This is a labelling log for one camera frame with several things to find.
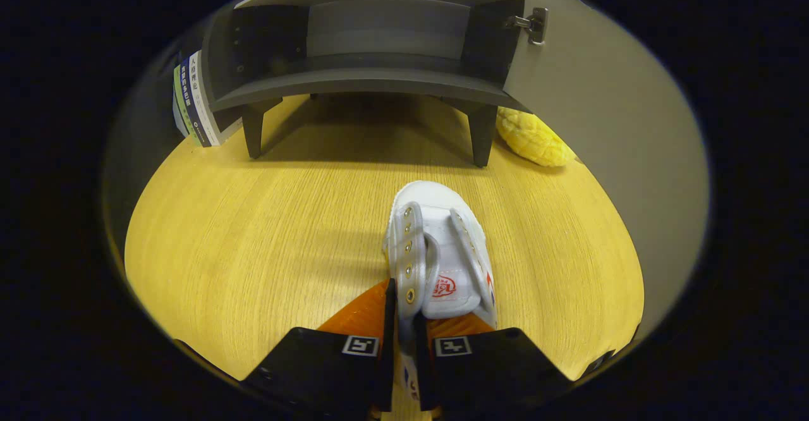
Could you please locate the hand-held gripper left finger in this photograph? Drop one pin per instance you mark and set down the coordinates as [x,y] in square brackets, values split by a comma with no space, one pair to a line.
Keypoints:
[316,370]

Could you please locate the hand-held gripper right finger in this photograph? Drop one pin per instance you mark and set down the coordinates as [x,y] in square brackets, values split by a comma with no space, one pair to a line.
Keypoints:
[493,370]

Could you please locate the white canvas shoe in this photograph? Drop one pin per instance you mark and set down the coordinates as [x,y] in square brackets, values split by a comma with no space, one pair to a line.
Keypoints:
[442,244]

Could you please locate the beige shoe cabinet door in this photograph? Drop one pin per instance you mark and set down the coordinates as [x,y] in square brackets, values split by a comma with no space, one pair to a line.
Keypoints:
[600,124]

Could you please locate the metal door hinge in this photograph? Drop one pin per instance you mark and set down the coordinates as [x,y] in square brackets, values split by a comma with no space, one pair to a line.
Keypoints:
[534,26]

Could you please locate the yellow textured toy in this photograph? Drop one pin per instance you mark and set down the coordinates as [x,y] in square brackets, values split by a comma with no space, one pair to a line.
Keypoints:
[534,136]

